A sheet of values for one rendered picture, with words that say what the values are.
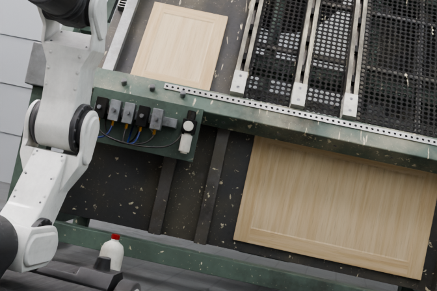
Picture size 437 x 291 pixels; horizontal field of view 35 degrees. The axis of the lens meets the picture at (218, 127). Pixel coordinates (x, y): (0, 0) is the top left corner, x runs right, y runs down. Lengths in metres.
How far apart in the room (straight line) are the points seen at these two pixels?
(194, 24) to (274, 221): 1.03
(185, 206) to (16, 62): 3.71
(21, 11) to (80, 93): 4.85
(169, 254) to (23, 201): 1.28
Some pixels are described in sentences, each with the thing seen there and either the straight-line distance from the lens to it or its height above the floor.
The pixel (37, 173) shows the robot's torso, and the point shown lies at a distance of 1.96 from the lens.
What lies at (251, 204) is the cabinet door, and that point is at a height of 0.43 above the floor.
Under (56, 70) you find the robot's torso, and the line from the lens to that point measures 1.97.
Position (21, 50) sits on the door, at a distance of 6.71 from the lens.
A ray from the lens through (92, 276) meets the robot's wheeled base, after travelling 2.06.
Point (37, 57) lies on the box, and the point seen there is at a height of 0.87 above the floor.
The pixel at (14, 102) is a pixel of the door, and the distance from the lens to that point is 6.65.
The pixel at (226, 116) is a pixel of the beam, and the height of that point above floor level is 0.80.
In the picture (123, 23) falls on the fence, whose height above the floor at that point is 1.15.
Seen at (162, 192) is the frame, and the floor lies 0.40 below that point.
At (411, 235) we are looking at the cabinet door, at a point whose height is 0.45.
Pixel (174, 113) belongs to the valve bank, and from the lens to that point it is 3.04.
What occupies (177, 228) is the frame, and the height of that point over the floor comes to 0.24.
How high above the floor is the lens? 0.60
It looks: 3 degrees up
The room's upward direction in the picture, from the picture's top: 12 degrees clockwise
